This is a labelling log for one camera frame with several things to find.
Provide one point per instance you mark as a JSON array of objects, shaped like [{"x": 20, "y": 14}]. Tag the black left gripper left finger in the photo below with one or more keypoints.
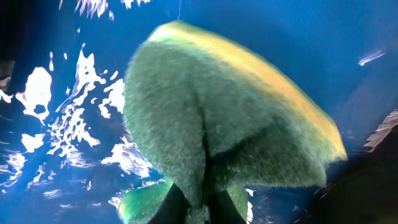
[{"x": 173, "y": 210}]

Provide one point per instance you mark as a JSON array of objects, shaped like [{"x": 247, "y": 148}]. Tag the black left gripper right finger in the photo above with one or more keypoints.
[{"x": 228, "y": 207}]

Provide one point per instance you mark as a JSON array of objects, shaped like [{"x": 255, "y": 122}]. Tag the green sponge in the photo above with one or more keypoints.
[{"x": 209, "y": 114}]

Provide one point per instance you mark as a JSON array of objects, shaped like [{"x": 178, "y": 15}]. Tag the blue water-filled tray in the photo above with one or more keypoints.
[{"x": 64, "y": 156}]

